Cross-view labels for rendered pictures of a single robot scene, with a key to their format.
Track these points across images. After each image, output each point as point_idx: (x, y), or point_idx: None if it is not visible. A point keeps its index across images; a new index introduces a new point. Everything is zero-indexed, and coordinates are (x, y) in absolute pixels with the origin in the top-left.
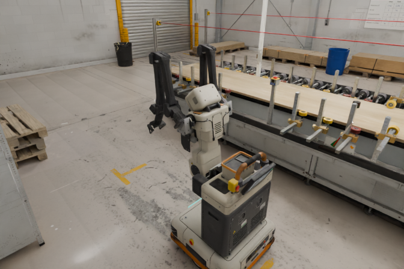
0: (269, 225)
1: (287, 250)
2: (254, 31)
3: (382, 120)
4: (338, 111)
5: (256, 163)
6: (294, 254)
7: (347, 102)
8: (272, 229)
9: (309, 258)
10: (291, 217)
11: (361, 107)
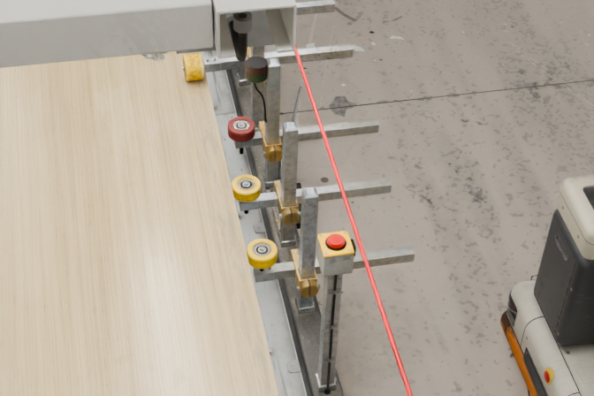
0: (535, 282)
1: (475, 309)
2: (355, 224)
3: (111, 111)
4: (142, 197)
5: (593, 201)
6: (466, 297)
7: (20, 216)
8: (532, 276)
9: (445, 277)
10: (385, 357)
11: (29, 178)
